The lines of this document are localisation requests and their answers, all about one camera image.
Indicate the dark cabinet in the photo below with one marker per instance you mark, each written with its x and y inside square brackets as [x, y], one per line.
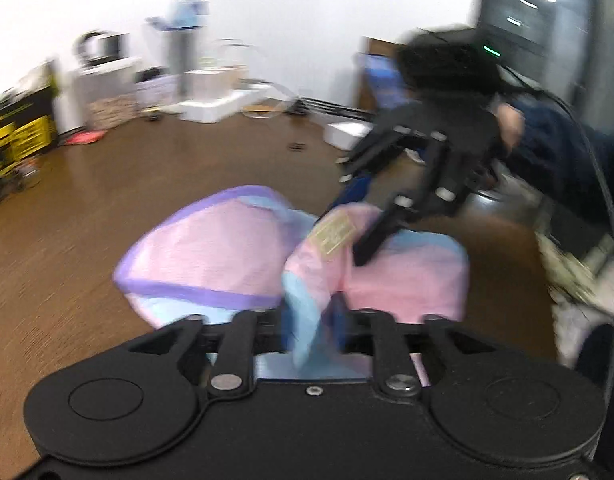
[537, 10]

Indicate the person's right forearm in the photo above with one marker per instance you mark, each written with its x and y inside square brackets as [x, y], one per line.
[562, 160]

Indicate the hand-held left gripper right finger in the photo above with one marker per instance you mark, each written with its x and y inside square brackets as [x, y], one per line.
[340, 327]

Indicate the small red packet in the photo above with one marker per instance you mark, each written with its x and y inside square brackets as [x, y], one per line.
[84, 137]

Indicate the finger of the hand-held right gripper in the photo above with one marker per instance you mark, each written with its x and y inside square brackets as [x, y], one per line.
[382, 147]
[437, 180]

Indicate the beige charger block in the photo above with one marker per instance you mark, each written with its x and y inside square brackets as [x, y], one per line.
[234, 77]

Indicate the clear storage container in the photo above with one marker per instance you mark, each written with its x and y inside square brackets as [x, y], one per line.
[109, 105]

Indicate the white power strip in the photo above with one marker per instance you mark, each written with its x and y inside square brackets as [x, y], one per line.
[212, 110]

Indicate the smartphone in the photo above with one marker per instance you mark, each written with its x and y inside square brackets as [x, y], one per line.
[384, 80]

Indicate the clear blue water bottle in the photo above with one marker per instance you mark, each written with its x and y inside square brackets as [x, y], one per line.
[179, 45]

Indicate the person's right hand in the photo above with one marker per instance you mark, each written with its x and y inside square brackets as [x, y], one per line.
[510, 125]

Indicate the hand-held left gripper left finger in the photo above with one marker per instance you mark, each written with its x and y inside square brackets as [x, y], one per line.
[285, 332]

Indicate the white round tin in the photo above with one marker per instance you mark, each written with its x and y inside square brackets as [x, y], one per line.
[154, 92]

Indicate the black yellow box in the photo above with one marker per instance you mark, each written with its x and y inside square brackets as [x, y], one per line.
[17, 130]

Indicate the white charger block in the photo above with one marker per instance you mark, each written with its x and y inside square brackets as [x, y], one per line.
[202, 85]

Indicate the pastel mesh tank top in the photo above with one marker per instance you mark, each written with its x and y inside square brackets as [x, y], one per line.
[212, 250]

